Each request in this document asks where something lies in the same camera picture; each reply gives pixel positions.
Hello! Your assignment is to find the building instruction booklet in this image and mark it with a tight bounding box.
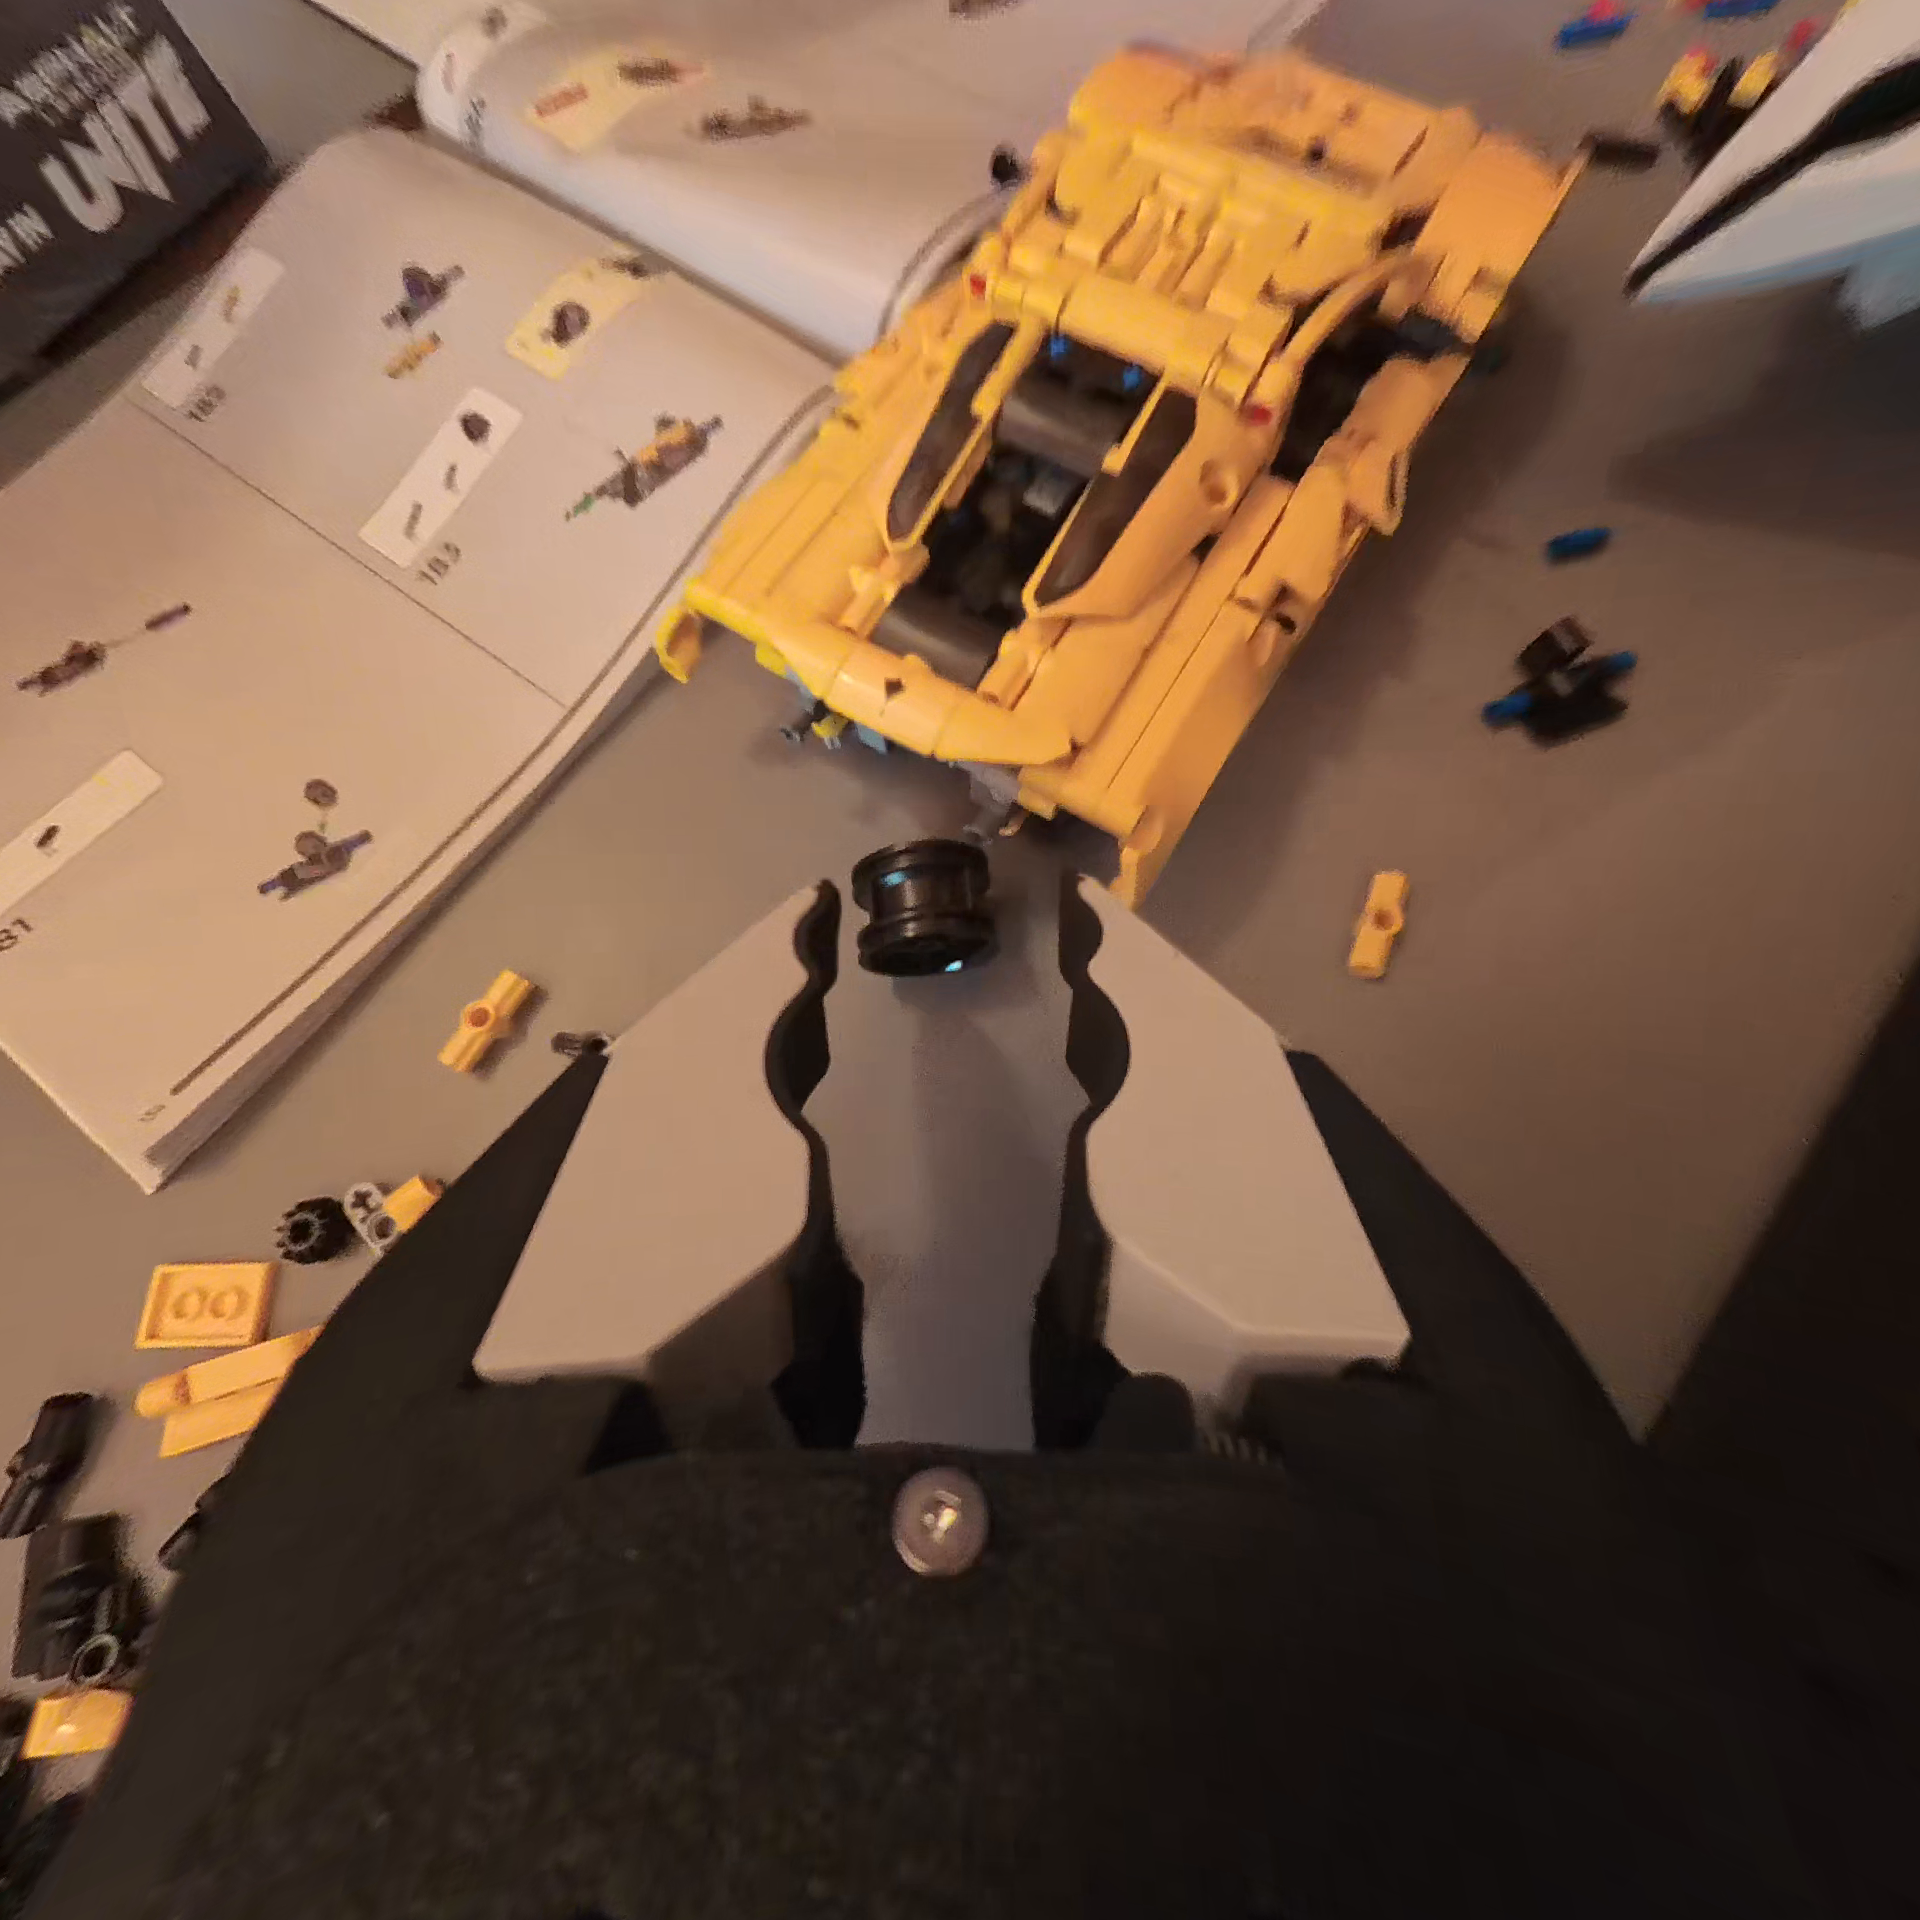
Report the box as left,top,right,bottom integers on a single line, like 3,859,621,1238
0,0,1322,1194

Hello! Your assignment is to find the pile of black yellow bricks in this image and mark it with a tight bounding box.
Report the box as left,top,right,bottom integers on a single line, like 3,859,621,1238
0,1170,444,1846

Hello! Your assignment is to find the black toy wheel rim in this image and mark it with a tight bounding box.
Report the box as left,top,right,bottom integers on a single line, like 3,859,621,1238
850,839,999,981

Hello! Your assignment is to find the pile of red blue pins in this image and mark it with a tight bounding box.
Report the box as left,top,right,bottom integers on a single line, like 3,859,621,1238
1552,0,1825,138

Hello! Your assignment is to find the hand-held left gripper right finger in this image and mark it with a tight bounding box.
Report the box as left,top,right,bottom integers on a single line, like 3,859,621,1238
1035,874,1413,1450

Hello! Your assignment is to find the grey desk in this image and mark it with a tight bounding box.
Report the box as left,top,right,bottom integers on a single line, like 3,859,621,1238
0,0,1920,1920

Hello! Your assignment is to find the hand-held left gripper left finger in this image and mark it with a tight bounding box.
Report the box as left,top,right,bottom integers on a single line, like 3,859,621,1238
471,882,873,1450

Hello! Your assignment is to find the toy car set box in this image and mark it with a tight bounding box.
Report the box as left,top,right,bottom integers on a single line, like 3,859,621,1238
0,0,273,394

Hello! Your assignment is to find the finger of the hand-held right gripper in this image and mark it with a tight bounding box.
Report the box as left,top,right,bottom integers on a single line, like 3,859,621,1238
1627,76,1920,329
1634,0,1920,279

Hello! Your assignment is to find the small black brick assembly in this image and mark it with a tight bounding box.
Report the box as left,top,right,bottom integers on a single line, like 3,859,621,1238
1482,614,1642,747

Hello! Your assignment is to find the yellow toy brick car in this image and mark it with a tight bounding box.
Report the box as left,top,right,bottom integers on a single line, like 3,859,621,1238
657,45,1593,902

